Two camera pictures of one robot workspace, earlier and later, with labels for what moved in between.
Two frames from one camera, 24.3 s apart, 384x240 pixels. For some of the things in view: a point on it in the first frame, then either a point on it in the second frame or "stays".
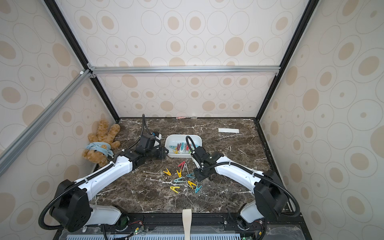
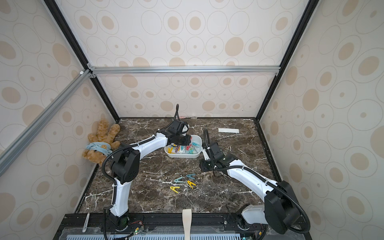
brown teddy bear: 100,146 stays
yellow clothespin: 179,174 -> 169,150
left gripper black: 163,152 -> 188,140
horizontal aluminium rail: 185,70 stays
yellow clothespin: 173,188 stays
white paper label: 229,130 stays
